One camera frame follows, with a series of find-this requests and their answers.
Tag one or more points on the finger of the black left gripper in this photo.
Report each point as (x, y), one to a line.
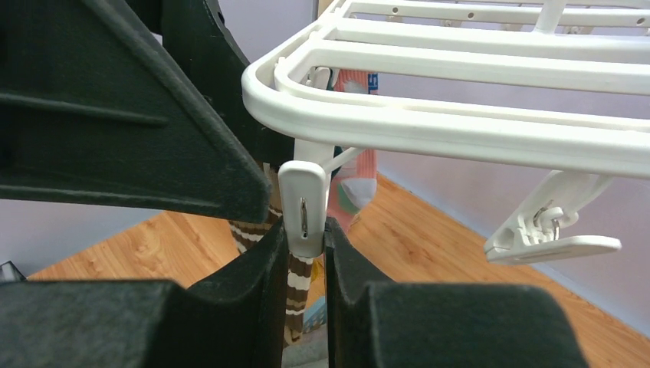
(95, 111)
(194, 34)

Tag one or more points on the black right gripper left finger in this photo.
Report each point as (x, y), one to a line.
(232, 318)

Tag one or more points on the pink patterned sock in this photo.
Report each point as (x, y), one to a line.
(354, 184)

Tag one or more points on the grey sock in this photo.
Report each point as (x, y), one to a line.
(313, 354)

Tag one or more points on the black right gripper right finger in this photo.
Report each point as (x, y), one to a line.
(374, 321)

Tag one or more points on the brown white striped sock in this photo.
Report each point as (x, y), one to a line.
(246, 235)

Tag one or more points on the blue plastic sock basket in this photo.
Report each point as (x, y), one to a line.
(315, 316)

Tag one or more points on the white plastic clip hanger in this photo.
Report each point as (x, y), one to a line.
(493, 42)

